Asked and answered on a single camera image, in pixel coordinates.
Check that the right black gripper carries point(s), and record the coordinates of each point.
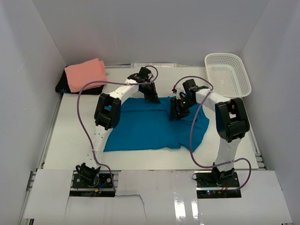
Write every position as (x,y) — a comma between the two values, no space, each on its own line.
(174,103)

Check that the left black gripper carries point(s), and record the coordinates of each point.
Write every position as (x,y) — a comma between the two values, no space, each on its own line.
(153,97)

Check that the blue t shirt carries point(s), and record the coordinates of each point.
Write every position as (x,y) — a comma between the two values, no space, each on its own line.
(145,125)

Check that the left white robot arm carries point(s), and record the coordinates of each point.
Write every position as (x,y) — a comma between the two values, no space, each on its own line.
(107,117)

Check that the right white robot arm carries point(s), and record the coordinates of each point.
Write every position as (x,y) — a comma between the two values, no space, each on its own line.
(231,121)

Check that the white paper label strip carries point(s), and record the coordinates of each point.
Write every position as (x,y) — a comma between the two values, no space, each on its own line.
(157,65)

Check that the white plastic basket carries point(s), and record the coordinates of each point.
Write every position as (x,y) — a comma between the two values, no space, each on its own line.
(228,75)

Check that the folded pink t shirt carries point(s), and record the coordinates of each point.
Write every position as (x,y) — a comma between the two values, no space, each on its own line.
(89,71)

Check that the white cardboard front cover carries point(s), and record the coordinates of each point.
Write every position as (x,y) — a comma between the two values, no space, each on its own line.
(146,197)

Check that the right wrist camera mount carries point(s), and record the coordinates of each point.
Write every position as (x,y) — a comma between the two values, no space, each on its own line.
(180,93)

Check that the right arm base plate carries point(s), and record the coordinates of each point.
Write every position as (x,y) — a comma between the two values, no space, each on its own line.
(207,188)

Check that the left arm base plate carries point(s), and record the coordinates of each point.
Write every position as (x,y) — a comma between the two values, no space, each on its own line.
(102,186)

